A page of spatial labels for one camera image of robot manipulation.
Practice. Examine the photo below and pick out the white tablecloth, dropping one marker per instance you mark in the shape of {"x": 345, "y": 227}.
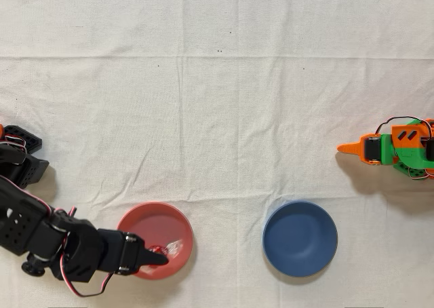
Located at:
{"x": 237, "y": 118}

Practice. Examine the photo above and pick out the blue bowl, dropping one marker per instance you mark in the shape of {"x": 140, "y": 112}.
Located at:
{"x": 300, "y": 238}

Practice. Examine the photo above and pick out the red foil candy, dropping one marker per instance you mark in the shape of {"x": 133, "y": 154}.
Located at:
{"x": 159, "y": 249}

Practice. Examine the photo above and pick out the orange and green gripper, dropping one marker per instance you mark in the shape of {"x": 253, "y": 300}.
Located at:
{"x": 373, "y": 149}

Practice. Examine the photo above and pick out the red bowl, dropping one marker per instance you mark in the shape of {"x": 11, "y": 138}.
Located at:
{"x": 159, "y": 223}

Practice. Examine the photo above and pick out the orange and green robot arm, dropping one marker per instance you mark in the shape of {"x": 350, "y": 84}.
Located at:
{"x": 407, "y": 135}

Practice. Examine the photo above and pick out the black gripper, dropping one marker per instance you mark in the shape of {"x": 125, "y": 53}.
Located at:
{"x": 130, "y": 254}

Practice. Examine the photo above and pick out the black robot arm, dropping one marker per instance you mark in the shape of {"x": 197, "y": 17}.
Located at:
{"x": 20, "y": 226}

